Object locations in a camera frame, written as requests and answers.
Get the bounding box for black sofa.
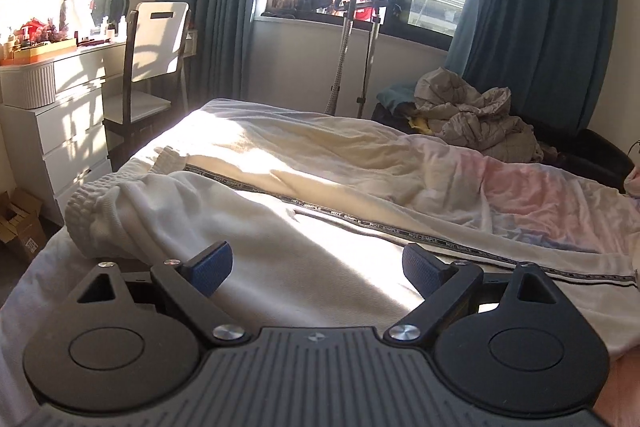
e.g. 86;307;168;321
371;101;637;194

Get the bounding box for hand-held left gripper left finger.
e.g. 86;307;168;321
74;242;252;348

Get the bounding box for white chair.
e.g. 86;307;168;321
101;1;195;160

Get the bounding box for bed with pink sheet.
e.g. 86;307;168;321
0;97;640;427

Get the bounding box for orange tray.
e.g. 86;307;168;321
0;41;77;66

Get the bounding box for crumpled beige duvet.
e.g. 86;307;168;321
412;66;547;164

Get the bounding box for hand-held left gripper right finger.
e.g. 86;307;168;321
383;243;567;348

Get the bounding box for teal cloth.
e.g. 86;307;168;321
375;84;419;114

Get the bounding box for white dresser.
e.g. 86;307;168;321
0;38;132;260

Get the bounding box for cream sweatpants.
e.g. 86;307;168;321
64;146;640;323

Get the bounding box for cardboard box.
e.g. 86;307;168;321
0;188;49;259

